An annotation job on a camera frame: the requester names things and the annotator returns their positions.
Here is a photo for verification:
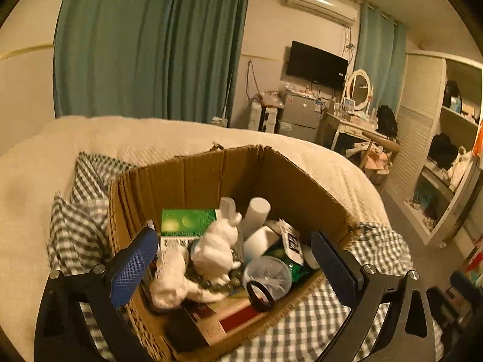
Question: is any dark bead bracelet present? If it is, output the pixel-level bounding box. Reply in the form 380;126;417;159
186;265;244;295

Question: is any white bear star toy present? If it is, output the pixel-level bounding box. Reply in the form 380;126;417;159
191;212;242;278

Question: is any clear plastic lid cup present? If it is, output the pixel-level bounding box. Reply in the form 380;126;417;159
241;256;292;301

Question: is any checkered green white blanket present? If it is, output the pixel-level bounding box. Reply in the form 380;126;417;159
46;152;445;362

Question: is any crumpled white cloth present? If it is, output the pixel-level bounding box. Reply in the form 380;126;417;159
150;244;228;310

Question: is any white cylinder bottle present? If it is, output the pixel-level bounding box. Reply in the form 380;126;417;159
239;197;271;240

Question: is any wooden chair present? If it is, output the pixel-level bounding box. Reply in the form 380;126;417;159
345;132;401;186

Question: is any white open wardrobe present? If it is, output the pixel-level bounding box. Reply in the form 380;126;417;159
385;52;482;245

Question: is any white dressing table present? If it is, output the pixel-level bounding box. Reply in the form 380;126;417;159
320;113;376;152

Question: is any green box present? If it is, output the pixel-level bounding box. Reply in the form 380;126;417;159
161;208;217;238

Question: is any black backpack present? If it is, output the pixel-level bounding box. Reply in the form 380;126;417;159
376;105;398;138

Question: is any brown cardboard box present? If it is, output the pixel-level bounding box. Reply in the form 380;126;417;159
108;145;355;361

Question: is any cream quilted bed cover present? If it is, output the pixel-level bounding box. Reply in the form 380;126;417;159
1;116;389;360

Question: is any grey mini fridge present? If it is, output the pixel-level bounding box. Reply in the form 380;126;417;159
277;93;322;142

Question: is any orange hanging cloth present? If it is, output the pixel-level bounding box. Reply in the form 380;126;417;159
472;125;483;157

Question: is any white oval vanity mirror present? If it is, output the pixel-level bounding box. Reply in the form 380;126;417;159
341;69;373;114

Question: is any light teal window curtain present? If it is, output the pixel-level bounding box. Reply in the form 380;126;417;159
354;2;407;111

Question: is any large green curtain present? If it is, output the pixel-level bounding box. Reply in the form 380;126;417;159
53;0;248;123

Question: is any black hair tie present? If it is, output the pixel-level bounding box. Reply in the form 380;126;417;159
245;280;277;313

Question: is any black wall television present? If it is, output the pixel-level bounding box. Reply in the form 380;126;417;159
286;41;349;91

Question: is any wall air conditioner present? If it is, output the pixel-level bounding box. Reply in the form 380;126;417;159
286;0;358;27

